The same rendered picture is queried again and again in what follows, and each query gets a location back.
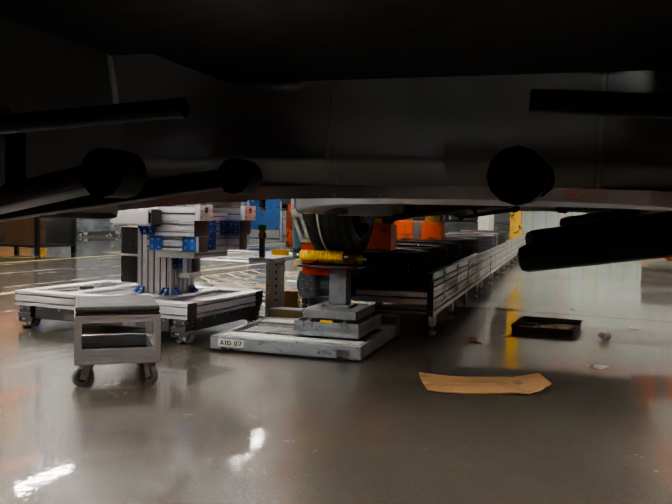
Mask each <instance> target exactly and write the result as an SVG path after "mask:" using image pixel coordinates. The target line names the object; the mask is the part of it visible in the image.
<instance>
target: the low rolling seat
mask: <svg viewBox="0 0 672 504"><path fill-rule="evenodd" d="M159 310H160V306H159V305H158V303H157V302H156V301H155V300H154V299H153V297H152V296H151V295H114V296H77V297H76V298H75V308H74V366H76V365H80V366H79V367H77V368H78V369H76V370H75V371H74V372H73V374H72V377H71V379H72V383H73V384H74V385H76V386H79V387H82V386H84V385H86V384H87V383H88V381H89V379H90V374H89V371H90V369H91V368H92V367H93V366H94V365H99V364H122V363H136V364H137V366H138V367H144V371H145V378H146V380H147V382H148V383H155V382H156V381H157V379H158V371H157V369H156V366H155V365H156V364H155V363H154V362H161V314H160V312H159ZM116 322H146V333H126V334H94V335H82V323H116Z"/></svg>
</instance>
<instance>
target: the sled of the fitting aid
mask: <svg viewBox="0 0 672 504"><path fill-rule="evenodd" d="M380 326H381V313H376V312H372V313H370V314H368V315H366V316H364V317H362V318H360V319H358V320H355V321H354V320H339V319H324V318H308V317H301V318H299V319H296V320H294V334H296V335H302V336H315V337H317V336H323V337H337V338H343V339H359V338H361V337H363V336H364V335H366V334H368V333H369V332H371V331H373V330H375V329H376V328H378V327H380Z"/></svg>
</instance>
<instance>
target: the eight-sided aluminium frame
mask: <svg viewBox="0 0 672 504"><path fill-rule="evenodd" d="M290 209H291V217H292V218H293V221H294V224H295V227H296V230H297V233H298V236H299V240H300V242H306V243H311V241H310V238H309V235H308V232H307V228H306V223H305V216H304V214H301V213H298V212H297V211H296V209H295V199H291V208H290ZM299 218H300V219H299ZM300 220H301V222H300ZM301 224H302V225H301ZM302 227H303V228H302ZM303 230H304V232H303Z"/></svg>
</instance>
